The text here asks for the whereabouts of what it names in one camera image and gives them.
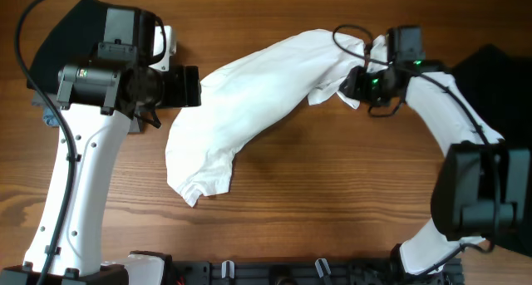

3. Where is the white t-shirt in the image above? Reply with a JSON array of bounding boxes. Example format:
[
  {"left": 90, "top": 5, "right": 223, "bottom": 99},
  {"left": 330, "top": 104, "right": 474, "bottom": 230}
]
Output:
[{"left": 165, "top": 29, "right": 365, "bottom": 206}]

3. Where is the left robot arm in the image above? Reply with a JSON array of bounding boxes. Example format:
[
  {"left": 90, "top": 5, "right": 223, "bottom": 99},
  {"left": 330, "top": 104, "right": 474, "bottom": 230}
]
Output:
[{"left": 1, "top": 6, "right": 201, "bottom": 284}]

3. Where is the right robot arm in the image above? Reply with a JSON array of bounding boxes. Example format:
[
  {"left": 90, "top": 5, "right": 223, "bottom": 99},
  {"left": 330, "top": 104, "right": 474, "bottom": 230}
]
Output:
[{"left": 339, "top": 25, "right": 531, "bottom": 283}]

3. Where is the folded black garment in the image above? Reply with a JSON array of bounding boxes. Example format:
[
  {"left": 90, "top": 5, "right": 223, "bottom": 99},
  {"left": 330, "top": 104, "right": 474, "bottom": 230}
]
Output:
[{"left": 29, "top": 0, "right": 107, "bottom": 94}]

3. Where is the black garment on right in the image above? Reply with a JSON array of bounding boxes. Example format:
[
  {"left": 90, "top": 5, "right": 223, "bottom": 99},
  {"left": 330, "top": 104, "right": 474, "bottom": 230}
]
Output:
[{"left": 451, "top": 43, "right": 532, "bottom": 257}]

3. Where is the folded light blue garment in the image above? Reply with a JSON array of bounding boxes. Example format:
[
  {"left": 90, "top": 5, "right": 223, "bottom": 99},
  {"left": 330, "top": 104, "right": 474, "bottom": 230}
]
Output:
[{"left": 42, "top": 109, "right": 59, "bottom": 127}]

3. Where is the folded grey garment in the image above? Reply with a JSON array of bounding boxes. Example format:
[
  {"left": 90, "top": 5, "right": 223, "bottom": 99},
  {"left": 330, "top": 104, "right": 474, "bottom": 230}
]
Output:
[{"left": 31, "top": 92, "right": 144, "bottom": 134}]

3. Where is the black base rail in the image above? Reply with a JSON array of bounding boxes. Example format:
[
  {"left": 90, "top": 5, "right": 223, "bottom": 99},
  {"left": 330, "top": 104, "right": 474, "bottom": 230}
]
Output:
[{"left": 174, "top": 258, "right": 465, "bottom": 285}]

